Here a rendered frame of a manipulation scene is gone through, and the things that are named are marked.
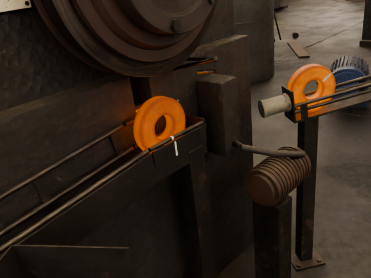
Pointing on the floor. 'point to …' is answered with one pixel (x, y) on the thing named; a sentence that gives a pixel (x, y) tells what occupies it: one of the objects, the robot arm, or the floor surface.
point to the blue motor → (349, 73)
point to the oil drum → (257, 35)
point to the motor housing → (274, 210)
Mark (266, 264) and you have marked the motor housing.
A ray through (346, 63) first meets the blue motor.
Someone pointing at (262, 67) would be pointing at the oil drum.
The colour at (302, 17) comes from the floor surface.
